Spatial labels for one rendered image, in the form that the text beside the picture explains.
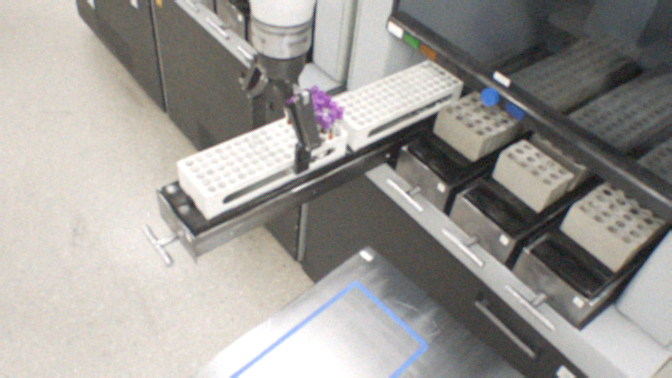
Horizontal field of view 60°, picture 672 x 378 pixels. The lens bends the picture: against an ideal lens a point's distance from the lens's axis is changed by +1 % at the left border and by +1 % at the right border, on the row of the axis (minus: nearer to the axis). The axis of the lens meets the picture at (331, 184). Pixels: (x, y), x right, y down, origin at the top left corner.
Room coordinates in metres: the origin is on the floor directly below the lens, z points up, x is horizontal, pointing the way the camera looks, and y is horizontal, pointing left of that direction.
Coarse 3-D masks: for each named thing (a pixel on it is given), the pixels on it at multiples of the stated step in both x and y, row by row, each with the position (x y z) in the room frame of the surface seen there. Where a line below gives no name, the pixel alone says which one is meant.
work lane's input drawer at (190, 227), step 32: (416, 128) 0.94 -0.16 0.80; (352, 160) 0.82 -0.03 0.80; (384, 160) 0.87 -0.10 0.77; (160, 192) 0.67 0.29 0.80; (288, 192) 0.71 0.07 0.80; (320, 192) 0.76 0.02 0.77; (192, 224) 0.60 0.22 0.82; (224, 224) 0.62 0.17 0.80; (256, 224) 0.66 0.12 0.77; (160, 256) 0.58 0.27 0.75; (192, 256) 0.59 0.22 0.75
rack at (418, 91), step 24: (408, 72) 1.05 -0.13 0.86; (432, 72) 1.06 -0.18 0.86; (360, 96) 0.94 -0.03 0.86; (384, 96) 0.95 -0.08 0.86; (408, 96) 0.96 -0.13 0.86; (432, 96) 0.97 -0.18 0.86; (456, 96) 1.02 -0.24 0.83; (360, 120) 0.86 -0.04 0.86; (384, 120) 0.88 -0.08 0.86; (408, 120) 0.93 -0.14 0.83; (360, 144) 0.84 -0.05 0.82
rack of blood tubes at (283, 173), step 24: (240, 144) 0.76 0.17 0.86; (264, 144) 0.76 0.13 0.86; (288, 144) 0.77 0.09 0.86; (336, 144) 0.80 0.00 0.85; (192, 168) 0.68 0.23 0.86; (216, 168) 0.69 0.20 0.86; (240, 168) 0.69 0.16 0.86; (264, 168) 0.71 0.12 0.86; (288, 168) 0.75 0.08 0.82; (312, 168) 0.76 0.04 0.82; (192, 192) 0.65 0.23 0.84; (216, 192) 0.63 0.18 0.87; (240, 192) 0.69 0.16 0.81
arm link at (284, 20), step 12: (252, 0) 0.74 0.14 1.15; (264, 0) 0.72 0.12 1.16; (276, 0) 0.72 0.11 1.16; (288, 0) 0.72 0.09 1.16; (300, 0) 0.73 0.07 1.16; (312, 0) 0.75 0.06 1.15; (252, 12) 0.75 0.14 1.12; (264, 12) 0.73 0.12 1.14; (276, 12) 0.72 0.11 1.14; (288, 12) 0.72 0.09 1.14; (300, 12) 0.73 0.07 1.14; (312, 12) 0.77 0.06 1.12; (276, 24) 0.72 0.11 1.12; (288, 24) 0.73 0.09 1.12; (300, 24) 0.74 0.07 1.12
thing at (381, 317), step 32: (352, 256) 0.57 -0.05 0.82; (320, 288) 0.50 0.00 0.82; (352, 288) 0.51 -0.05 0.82; (384, 288) 0.52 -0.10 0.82; (416, 288) 0.53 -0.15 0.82; (288, 320) 0.44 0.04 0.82; (320, 320) 0.45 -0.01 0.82; (352, 320) 0.46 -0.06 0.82; (384, 320) 0.46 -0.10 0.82; (416, 320) 0.47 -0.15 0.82; (448, 320) 0.48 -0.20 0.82; (224, 352) 0.38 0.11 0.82; (256, 352) 0.39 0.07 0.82; (288, 352) 0.39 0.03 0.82; (320, 352) 0.40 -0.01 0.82; (352, 352) 0.41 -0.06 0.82; (384, 352) 0.41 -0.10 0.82; (416, 352) 0.42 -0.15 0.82; (448, 352) 0.43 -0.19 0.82; (480, 352) 0.43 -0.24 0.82
